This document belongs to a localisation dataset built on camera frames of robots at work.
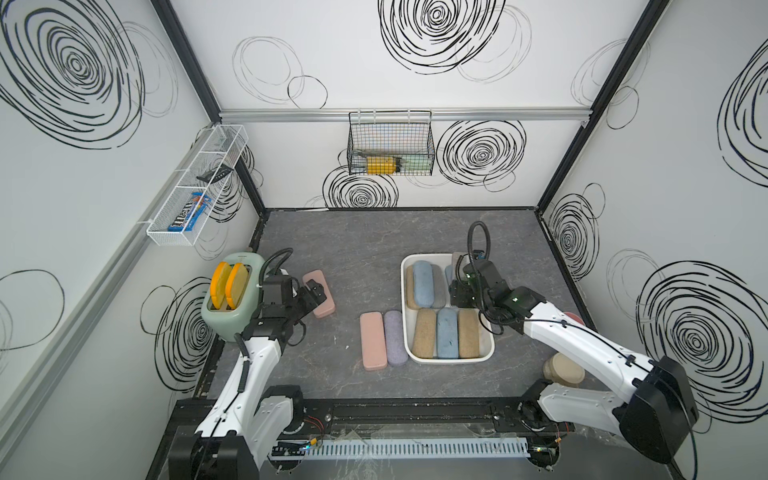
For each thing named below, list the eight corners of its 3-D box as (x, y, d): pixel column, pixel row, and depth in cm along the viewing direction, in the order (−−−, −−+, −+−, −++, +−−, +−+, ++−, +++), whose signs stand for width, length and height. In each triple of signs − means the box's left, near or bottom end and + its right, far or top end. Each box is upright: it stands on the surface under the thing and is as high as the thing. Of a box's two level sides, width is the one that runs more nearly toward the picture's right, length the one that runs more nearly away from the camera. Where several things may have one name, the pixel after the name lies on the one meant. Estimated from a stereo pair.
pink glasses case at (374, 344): (363, 371, 83) (363, 368, 80) (360, 317, 93) (359, 313, 91) (389, 368, 83) (389, 365, 81) (383, 314, 94) (382, 310, 91)
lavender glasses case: (388, 366, 83) (388, 360, 79) (383, 317, 92) (382, 309, 88) (407, 364, 83) (408, 357, 79) (400, 315, 93) (400, 307, 88)
